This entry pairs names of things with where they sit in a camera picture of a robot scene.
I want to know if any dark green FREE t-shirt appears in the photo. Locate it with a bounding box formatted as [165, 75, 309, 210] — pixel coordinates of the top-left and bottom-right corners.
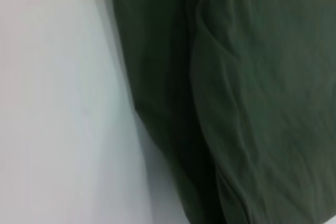
[107, 0, 336, 224]

